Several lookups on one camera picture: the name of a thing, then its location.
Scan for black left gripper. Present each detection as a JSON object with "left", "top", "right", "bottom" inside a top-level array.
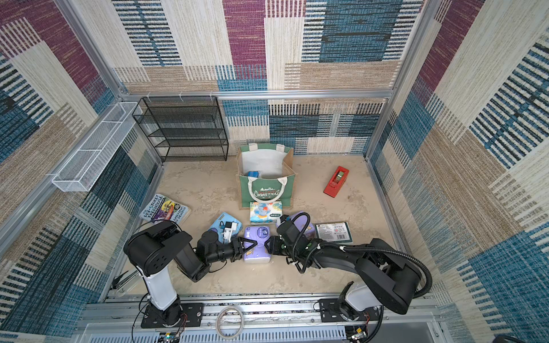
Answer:
[{"left": 206, "top": 239, "right": 258, "bottom": 267}]

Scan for purple tissue pack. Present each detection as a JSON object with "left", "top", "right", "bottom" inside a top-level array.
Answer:
[
  {"left": 243, "top": 226, "right": 271, "bottom": 264},
  {"left": 276, "top": 212, "right": 316, "bottom": 239}
]

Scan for green white box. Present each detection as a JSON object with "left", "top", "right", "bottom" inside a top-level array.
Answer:
[{"left": 315, "top": 222, "right": 353, "bottom": 244}]

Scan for green canvas Christmas bag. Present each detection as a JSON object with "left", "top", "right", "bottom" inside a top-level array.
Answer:
[{"left": 237, "top": 143, "right": 296, "bottom": 209}]

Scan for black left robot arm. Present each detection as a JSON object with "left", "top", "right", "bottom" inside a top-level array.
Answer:
[{"left": 123, "top": 221, "right": 257, "bottom": 329}]

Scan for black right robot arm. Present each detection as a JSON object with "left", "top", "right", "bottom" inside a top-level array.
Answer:
[{"left": 265, "top": 212, "right": 433, "bottom": 321}]

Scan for light blue tissue pack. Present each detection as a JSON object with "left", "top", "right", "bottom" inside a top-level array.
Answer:
[{"left": 210, "top": 212, "right": 242, "bottom": 241}]

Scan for white cartoon tissue pack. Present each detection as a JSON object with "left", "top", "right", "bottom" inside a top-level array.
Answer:
[{"left": 250, "top": 201, "right": 283, "bottom": 224}]

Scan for colourful children's book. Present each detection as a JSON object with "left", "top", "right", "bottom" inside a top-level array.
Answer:
[{"left": 140, "top": 194, "right": 191, "bottom": 224}]

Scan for red tape dispenser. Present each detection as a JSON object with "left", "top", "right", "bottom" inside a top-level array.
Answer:
[{"left": 323, "top": 166, "right": 350, "bottom": 198}]

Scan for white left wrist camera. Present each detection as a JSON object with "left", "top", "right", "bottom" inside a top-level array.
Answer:
[{"left": 220, "top": 221, "right": 241, "bottom": 244}]

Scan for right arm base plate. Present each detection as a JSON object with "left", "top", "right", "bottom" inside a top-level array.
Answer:
[{"left": 313, "top": 298, "right": 380, "bottom": 322}]

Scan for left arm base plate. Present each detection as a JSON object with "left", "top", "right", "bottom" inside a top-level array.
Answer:
[{"left": 140, "top": 303, "right": 204, "bottom": 330}]

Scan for black wire shelf rack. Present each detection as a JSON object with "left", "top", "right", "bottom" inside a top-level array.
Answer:
[{"left": 132, "top": 96, "right": 230, "bottom": 163}]

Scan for white wire mesh basket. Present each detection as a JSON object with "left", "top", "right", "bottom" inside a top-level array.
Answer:
[{"left": 51, "top": 102, "right": 137, "bottom": 192}]

